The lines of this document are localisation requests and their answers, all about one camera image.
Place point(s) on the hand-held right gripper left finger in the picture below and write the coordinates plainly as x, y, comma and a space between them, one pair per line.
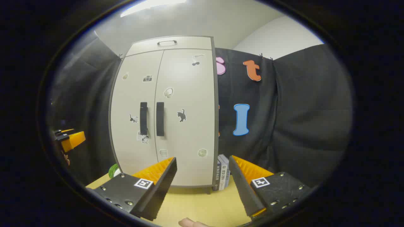
162, 192

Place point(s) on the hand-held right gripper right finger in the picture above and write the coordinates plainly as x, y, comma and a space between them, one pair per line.
244, 192

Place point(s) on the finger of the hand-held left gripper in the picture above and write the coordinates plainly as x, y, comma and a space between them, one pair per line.
64, 131
74, 140

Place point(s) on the white double-door shoe cabinet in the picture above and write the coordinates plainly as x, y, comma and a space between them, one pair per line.
186, 176

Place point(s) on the white cabinet door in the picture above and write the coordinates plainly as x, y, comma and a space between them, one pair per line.
189, 94
132, 94

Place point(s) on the white cabinet drawer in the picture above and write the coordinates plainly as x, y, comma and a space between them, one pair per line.
189, 42

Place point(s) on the white book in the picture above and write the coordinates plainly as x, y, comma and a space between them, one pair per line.
224, 171

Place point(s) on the black backdrop cloth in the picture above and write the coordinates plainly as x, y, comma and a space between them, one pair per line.
300, 119
91, 104

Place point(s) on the green and white round object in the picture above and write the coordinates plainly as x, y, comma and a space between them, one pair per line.
113, 171

